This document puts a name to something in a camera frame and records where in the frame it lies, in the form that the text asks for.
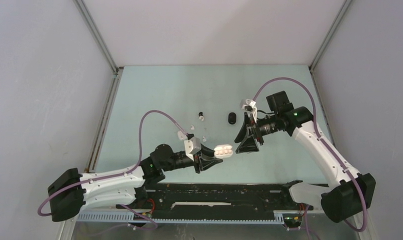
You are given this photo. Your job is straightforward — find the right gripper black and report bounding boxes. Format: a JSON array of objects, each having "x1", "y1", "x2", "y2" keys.
[{"x1": 234, "y1": 112, "x2": 280, "y2": 154}]

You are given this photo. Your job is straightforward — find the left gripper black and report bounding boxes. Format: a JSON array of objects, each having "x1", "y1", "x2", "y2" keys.
[{"x1": 161, "y1": 142, "x2": 223, "y2": 174}]

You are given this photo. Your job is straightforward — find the white oval charging case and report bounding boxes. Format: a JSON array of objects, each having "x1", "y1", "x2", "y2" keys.
[{"x1": 213, "y1": 144, "x2": 234, "y2": 159}]

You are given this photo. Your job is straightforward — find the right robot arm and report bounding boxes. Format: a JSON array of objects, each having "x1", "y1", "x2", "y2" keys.
[{"x1": 201, "y1": 91, "x2": 376, "y2": 223}]

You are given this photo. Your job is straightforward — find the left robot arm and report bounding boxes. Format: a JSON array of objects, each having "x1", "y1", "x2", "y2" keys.
[{"x1": 47, "y1": 144, "x2": 233, "y2": 222}]

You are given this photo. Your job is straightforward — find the black oval charging case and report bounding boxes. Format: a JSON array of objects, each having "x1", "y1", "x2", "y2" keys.
[{"x1": 227, "y1": 112, "x2": 237, "y2": 125}]

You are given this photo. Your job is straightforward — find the white square charging case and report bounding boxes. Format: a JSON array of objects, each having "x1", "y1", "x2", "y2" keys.
[{"x1": 177, "y1": 130, "x2": 188, "y2": 141}]

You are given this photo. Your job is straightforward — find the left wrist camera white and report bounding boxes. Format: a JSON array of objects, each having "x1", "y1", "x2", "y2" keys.
[{"x1": 183, "y1": 136, "x2": 202, "y2": 158}]

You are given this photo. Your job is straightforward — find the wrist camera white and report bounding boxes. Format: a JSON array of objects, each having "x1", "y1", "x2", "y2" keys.
[
  {"x1": 183, "y1": 136, "x2": 202, "y2": 158},
  {"x1": 240, "y1": 99, "x2": 258, "y2": 115}
]

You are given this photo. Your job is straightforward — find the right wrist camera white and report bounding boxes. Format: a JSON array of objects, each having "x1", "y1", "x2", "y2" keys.
[{"x1": 240, "y1": 99, "x2": 258, "y2": 115}]

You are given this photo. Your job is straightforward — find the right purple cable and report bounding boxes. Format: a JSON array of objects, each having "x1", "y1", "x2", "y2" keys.
[{"x1": 251, "y1": 77, "x2": 369, "y2": 233}]

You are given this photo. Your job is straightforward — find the purple cable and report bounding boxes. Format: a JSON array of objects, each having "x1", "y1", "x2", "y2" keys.
[
  {"x1": 251, "y1": 77, "x2": 369, "y2": 233},
  {"x1": 37, "y1": 110, "x2": 191, "y2": 218}
]

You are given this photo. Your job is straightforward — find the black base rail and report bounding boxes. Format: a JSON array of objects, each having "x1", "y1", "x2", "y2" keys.
[{"x1": 128, "y1": 183, "x2": 306, "y2": 222}]

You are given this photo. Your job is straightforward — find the blue-grey cable duct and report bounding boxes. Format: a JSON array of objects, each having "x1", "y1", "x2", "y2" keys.
[{"x1": 76, "y1": 211, "x2": 287, "y2": 225}]

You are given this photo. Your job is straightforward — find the left aluminium frame post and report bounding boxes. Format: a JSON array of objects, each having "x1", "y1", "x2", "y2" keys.
[{"x1": 74, "y1": 0, "x2": 121, "y2": 173}]

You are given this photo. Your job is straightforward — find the aluminium frame post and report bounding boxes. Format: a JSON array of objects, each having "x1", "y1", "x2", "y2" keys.
[
  {"x1": 308, "y1": 0, "x2": 355, "y2": 146},
  {"x1": 74, "y1": 0, "x2": 121, "y2": 173}
]

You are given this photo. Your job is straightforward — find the right aluminium frame post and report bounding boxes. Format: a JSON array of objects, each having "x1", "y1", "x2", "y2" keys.
[{"x1": 308, "y1": 0, "x2": 355, "y2": 146}]

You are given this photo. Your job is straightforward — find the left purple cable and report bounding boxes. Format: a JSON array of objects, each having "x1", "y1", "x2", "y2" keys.
[{"x1": 37, "y1": 110, "x2": 191, "y2": 218}]

